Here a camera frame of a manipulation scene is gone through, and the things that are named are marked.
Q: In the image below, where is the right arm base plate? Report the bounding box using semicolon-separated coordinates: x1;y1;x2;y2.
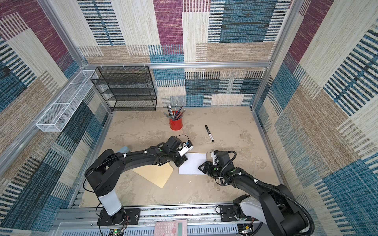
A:
216;205;246;222

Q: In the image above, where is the pink calculator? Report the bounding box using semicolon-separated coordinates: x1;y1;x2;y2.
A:
154;220;188;236

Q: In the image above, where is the black white marker pen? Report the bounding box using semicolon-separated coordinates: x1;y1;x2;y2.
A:
205;125;215;142

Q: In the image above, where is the tan paper envelope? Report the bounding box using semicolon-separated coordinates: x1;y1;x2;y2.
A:
133;163;173;188

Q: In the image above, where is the black wire shelf rack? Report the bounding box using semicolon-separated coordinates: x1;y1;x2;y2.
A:
91;66;157;112

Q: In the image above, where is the red pen cup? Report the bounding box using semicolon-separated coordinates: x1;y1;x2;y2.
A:
169;112;183;131

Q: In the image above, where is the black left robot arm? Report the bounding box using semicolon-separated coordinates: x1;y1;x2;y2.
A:
85;136;194;217

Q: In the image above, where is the blue floral letter paper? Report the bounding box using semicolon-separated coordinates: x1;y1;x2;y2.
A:
179;153;207;175

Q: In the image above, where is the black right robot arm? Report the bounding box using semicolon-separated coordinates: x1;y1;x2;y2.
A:
199;150;315;236

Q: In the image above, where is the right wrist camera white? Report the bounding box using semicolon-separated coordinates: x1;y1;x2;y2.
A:
211;152;218;165

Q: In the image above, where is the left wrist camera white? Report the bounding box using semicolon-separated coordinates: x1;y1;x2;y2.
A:
178;141;193;156

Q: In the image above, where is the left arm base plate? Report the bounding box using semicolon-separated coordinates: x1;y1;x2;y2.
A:
97;208;140;226

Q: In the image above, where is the black corrugated cable conduit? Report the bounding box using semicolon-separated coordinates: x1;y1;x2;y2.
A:
253;179;315;236

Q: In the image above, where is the light blue stapler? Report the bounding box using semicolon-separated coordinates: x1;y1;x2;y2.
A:
117;146;131;153

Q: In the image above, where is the white mesh wall basket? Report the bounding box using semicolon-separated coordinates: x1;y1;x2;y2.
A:
36;70;94;132

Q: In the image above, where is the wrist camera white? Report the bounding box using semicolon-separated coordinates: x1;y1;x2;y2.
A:
178;141;193;156
211;152;218;165

